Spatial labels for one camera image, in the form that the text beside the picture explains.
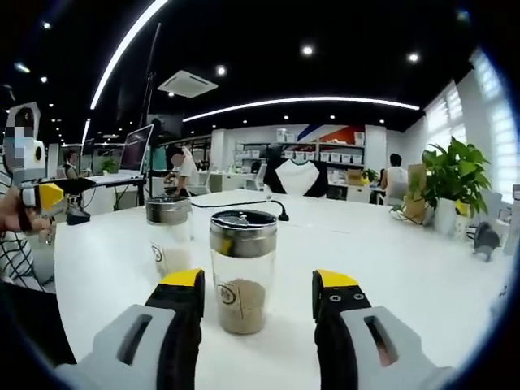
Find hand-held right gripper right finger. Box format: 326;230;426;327
311;268;458;390

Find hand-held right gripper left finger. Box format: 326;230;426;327
52;267;206;390

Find tall seasoning bottle beige powder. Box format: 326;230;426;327
145;196;196;285

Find tall seasoning bottle brown powder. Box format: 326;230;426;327
210;210;279;336

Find person's left hand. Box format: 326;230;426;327
0;188;56;247

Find white standing desk black legs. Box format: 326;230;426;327
80;172;151;212

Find white open laptop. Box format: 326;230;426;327
84;123;155;182

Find long ceiling strip light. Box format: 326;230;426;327
89;0;170;110

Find person's dark trousers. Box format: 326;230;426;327
0;279;78;366

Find white ceiling air conditioner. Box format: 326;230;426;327
157;69;219;98

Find small white pot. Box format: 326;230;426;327
453;198;475;241

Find grey elephant figurine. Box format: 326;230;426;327
470;221;503;262

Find brown paper bag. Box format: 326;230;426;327
404;162;438;227

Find group of white storage boxes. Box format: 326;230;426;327
237;128;365;166

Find green potted plant white pot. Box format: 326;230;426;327
420;136;492;236

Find metal storage shelf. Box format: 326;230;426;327
235;128;366;192

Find narrow white window blind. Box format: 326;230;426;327
422;80;468;163

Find curved ceiling strip light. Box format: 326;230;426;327
182;96;421;123

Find wide white window blind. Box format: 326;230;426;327
470;48;519;204

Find black ceiling mount pole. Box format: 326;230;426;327
140;22;163;128

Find black power cable with plug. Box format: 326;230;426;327
189;198;290;223

